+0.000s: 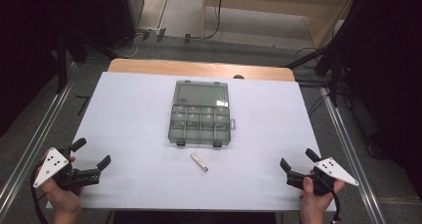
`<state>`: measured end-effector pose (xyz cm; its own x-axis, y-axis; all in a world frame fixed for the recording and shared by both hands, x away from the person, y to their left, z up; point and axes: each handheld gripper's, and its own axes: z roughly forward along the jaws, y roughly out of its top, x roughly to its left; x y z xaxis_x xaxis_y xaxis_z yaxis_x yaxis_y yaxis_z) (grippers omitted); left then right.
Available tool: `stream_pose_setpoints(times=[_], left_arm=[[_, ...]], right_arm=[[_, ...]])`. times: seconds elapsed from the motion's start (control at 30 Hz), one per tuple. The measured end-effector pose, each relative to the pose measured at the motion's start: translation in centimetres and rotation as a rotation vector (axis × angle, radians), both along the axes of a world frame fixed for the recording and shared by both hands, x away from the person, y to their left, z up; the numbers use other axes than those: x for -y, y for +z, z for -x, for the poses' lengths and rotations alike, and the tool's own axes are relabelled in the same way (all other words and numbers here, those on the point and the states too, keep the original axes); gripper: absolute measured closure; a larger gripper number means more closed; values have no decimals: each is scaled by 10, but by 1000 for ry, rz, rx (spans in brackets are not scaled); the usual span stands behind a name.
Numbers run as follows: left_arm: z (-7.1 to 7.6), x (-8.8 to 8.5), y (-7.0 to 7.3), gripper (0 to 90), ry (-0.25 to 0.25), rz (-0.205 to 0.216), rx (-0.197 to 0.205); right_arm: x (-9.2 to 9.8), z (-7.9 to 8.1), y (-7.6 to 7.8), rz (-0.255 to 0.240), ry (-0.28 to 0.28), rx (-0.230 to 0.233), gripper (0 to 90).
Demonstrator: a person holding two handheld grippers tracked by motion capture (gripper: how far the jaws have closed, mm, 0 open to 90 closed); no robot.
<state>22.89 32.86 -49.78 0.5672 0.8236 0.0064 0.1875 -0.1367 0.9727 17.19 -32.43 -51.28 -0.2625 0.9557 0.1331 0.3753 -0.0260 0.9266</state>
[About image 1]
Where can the wooden table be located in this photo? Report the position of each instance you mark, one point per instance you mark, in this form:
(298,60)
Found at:
(199,68)

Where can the metal floor rail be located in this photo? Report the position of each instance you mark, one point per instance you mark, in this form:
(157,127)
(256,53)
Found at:
(351,157)
(36,141)

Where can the wooden frame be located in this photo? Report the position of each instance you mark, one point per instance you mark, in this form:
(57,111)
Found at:
(318,28)

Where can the black floor bracket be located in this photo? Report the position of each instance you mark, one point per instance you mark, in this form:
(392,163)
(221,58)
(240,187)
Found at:
(83,102)

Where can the person's left hand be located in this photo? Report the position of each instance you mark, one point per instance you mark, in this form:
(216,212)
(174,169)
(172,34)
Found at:
(62,199)

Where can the small white tube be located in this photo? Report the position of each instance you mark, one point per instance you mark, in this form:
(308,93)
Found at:
(199,162)

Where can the black metal stand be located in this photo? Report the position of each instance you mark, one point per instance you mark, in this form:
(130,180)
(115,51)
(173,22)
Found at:
(61,64)
(333,74)

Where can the person's right hand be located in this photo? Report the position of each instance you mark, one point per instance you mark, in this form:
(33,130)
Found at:
(312,202)

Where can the clear grey compartment box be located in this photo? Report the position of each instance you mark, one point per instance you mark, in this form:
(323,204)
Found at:
(200,112)

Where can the white power strip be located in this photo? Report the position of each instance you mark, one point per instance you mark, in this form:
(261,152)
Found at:
(151,29)

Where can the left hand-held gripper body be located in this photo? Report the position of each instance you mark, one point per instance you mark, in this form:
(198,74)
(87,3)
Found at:
(49,166)

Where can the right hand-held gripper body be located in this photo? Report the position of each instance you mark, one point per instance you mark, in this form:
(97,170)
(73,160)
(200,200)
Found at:
(335,171)

